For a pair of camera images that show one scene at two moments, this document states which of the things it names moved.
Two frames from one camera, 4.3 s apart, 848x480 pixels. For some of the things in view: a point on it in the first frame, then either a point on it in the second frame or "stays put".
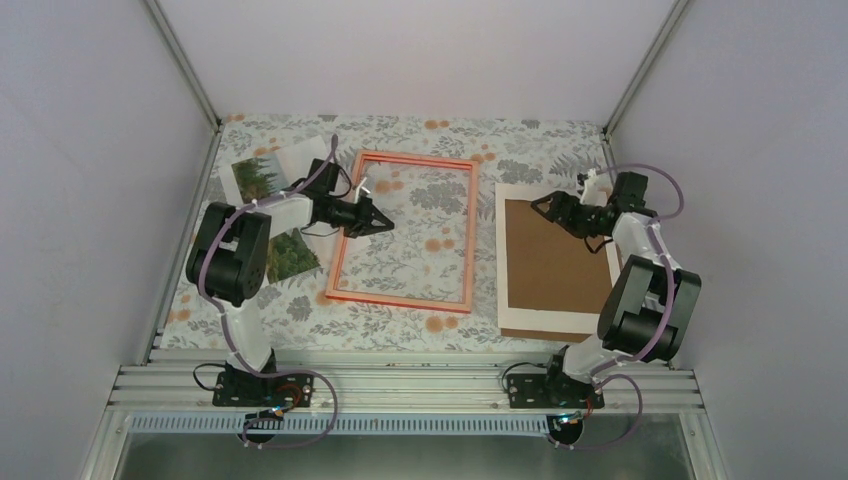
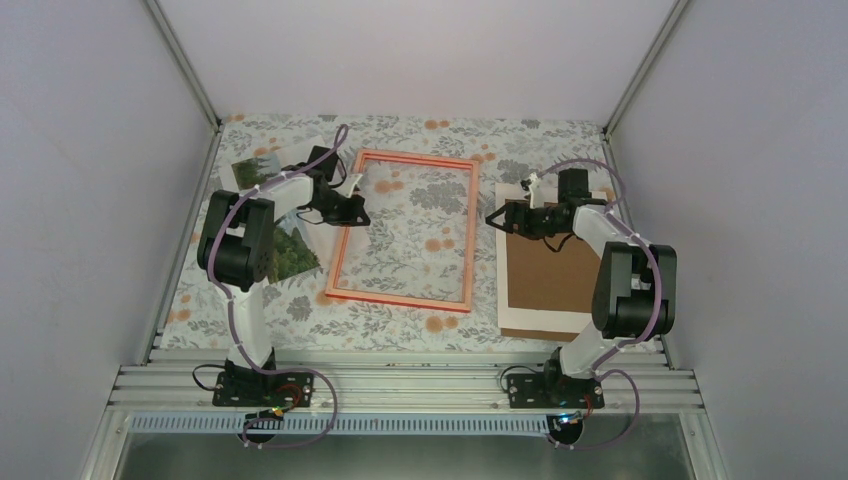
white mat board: x=536 y=320 stays put
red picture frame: x=473 y=166 stays put
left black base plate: x=286 y=390 stays put
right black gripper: x=566 y=218 to x=511 y=210
